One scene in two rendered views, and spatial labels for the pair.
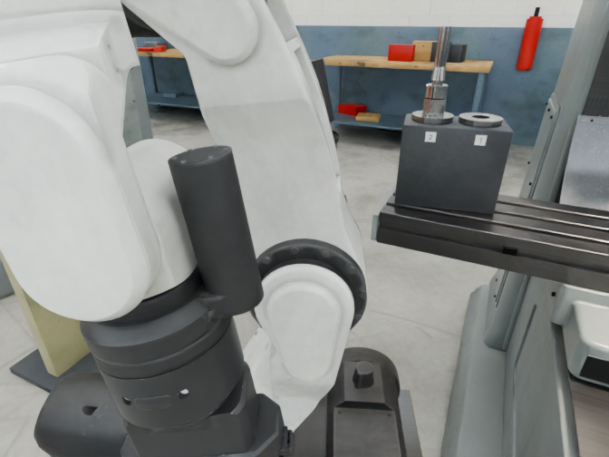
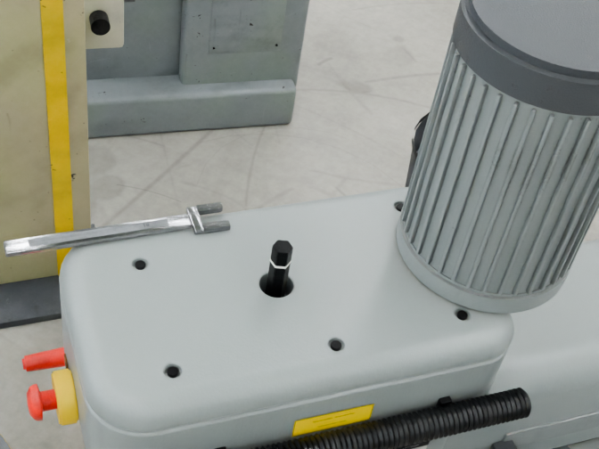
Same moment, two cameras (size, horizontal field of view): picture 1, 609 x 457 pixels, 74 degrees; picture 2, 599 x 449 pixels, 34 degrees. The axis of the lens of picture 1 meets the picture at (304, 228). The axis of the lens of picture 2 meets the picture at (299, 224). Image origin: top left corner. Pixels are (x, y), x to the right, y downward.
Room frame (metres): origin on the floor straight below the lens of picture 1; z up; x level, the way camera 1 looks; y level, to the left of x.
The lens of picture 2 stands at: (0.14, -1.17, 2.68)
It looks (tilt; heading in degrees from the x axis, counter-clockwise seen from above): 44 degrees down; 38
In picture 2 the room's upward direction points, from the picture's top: 10 degrees clockwise
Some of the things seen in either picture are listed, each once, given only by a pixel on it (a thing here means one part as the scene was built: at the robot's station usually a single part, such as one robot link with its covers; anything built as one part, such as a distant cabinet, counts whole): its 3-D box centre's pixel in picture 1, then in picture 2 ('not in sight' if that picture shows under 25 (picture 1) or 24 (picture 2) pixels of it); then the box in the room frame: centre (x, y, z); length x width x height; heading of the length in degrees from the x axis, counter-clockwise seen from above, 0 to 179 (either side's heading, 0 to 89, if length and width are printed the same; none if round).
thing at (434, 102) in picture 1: (434, 102); not in sight; (0.91, -0.29, 1.13); 0.05 x 0.05 x 0.05
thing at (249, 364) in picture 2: not in sight; (281, 328); (0.70, -0.72, 1.81); 0.47 x 0.26 x 0.16; 155
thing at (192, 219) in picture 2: not in sight; (118, 232); (0.60, -0.56, 1.89); 0.24 x 0.04 x 0.01; 155
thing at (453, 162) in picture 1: (449, 160); not in sight; (0.89, -0.33, 1.00); 0.22 x 0.12 x 0.20; 75
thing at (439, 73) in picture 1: (441, 56); not in sight; (0.91, -0.29, 1.22); 0.03 x 0.03 x 0.11
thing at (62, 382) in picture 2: not in sight; (64, 396); (0.48, -0.62, 1.76); 0.06 x 0.02 x 0.06; 65
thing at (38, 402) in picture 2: not in sight; (43, 401); (0.46, -0.61, 1.76); 0.04 x 0.03 x 0.04; 65
